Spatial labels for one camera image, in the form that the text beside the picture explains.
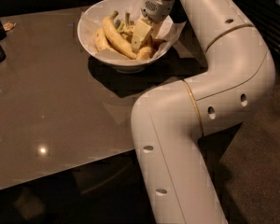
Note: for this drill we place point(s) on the dark radiator grille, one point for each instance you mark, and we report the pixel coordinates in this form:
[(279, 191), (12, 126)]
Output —
[(270, 22)]

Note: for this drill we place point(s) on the curved spotted yellow banana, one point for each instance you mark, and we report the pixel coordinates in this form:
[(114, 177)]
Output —
[(146, 51)]

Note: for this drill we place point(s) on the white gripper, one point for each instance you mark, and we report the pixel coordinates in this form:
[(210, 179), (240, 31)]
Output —
[(156, 9)]

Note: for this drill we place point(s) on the long yellow banana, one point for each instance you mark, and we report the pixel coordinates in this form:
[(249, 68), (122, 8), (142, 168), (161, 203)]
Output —
[(114, 37)]

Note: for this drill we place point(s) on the white ceramic bowl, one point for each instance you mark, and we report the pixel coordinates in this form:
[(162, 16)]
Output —
[(127, 66)]

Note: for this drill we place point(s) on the small crumpled wrapper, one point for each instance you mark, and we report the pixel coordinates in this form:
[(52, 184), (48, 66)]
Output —
[(8, 26)]

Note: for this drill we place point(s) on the left yellow banana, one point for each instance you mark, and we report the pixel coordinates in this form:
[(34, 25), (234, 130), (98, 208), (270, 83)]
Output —
[(101, 42)]

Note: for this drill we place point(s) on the white paper bowl liner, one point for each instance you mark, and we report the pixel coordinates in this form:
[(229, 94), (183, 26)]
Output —
[(90, 22)]

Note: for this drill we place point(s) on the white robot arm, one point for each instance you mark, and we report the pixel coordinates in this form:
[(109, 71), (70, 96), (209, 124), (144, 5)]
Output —
[(168, 121)]

